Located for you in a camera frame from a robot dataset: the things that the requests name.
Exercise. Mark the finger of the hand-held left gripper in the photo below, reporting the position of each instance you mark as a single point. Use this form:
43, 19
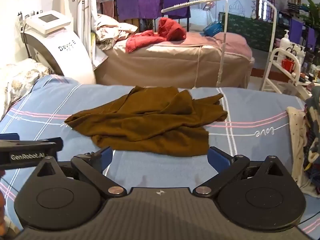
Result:
8, 136
37, 143

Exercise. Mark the white hanging garment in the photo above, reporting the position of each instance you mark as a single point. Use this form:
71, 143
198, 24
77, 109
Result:
87, 5

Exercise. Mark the red blanket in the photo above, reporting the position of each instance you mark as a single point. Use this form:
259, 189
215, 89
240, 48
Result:
172, 28

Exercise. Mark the white pump bottle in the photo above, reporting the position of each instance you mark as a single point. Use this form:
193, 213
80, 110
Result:
285, 42

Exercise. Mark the white beauty machine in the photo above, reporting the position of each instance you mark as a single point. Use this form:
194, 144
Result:
62, 55

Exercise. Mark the red box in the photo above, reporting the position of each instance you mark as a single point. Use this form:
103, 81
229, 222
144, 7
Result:
288, 66

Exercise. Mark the blue bag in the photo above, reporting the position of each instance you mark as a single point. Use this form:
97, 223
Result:
212, 28

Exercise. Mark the pink bed cover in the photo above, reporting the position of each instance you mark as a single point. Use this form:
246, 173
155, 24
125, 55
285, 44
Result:
232, 42

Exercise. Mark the white dotted cloth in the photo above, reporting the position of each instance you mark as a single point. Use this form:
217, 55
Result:
297, 135

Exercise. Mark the floral quilt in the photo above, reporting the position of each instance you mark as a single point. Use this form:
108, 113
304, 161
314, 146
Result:
20, 80

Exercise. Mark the blue plaid bedsheet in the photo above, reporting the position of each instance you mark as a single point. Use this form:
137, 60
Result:
250, 110

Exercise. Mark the brown garment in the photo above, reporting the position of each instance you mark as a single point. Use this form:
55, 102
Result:
150, 125

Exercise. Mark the dark patterned cloth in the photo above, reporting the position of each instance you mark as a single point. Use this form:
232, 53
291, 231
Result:
313, 130

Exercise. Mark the green printed cloth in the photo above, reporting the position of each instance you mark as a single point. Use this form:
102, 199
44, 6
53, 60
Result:
250, 32

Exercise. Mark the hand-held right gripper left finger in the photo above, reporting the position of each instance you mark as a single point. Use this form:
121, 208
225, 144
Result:
106, 156

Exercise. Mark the white trolley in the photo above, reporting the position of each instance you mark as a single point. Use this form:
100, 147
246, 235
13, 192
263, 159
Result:
268, 72

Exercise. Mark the crumpled beige quilt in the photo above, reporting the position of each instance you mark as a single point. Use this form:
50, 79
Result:
112, 30

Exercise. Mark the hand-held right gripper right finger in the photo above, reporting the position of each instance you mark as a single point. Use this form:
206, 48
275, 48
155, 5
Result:
216, 158

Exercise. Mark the purple towel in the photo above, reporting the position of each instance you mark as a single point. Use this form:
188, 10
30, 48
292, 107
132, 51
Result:
127, 8
150, 6
297, 30
176, 3

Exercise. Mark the group of cosmetic bottles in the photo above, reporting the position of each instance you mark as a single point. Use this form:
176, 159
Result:
308, 60

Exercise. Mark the white arched lamp stand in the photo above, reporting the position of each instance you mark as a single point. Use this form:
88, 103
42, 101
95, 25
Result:
190, 3

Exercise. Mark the green potted plant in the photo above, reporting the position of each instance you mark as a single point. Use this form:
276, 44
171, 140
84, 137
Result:
312, 12

